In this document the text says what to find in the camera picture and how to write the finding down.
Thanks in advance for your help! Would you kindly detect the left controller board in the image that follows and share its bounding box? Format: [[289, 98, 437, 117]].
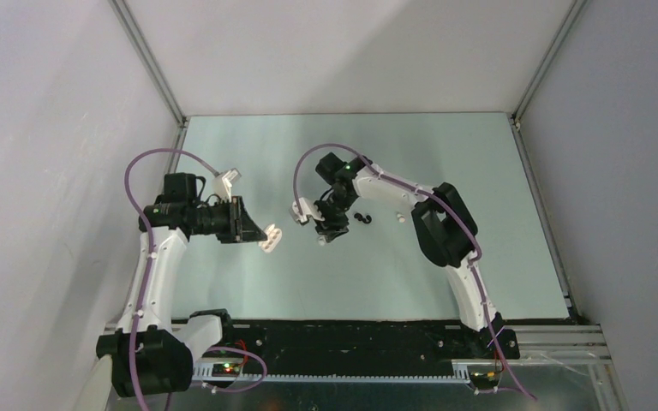
[[210, 363, 242, 379]]

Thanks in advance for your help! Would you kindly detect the purple cable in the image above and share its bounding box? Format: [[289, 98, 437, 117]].
[[291, 142, 537, 402], [123, 148, 268, 411]]

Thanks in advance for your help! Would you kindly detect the right controller board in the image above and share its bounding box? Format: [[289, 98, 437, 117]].
[[469, 372, 500, 392]]

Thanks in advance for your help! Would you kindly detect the aluminium frame post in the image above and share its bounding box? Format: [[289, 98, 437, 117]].
[[511, 0, 589, 128], [109, 0, 188, 128]]

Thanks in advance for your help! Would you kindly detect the right aluminium frame post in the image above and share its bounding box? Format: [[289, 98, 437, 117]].
[[511, 0, 589, 128]]

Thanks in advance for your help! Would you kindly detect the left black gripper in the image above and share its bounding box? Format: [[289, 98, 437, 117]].
[[190, 196, 266, 244]]

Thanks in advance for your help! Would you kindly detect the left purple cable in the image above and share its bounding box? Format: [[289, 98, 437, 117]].
[[123, 148, 268, 411]]

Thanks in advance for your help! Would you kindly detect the black earbud pair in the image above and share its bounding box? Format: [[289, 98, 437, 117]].
[[353, 212, 372, 224]]

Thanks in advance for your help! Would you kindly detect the controller board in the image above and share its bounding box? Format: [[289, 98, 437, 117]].
[[469, 372, 500, 392], [210, 363, 242, 379]]

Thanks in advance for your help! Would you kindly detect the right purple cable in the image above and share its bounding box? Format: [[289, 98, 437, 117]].
[[291, 142, 537, 402]]

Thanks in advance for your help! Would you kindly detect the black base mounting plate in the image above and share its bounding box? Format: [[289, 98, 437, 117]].
[[218, 318, 520, 378]]

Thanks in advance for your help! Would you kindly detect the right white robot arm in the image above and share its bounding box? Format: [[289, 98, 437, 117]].
[[292, 152, 519, 359]]

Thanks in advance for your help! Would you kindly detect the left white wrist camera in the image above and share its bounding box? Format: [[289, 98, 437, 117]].
[[212, 168, 242, 201]]

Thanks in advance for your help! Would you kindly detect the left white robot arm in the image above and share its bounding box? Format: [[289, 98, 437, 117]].
[[96, 173, 282, 397]]

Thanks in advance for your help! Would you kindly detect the white earbud charging case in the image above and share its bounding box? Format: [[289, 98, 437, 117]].
[[258, 223, 283, 253]]

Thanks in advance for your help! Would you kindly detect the left aluminium frame post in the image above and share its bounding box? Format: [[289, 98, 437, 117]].
[[109, 0, 188, 128]]

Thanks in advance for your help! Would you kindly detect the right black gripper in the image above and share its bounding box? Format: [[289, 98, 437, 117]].
[[308, 191, 356, 243]]

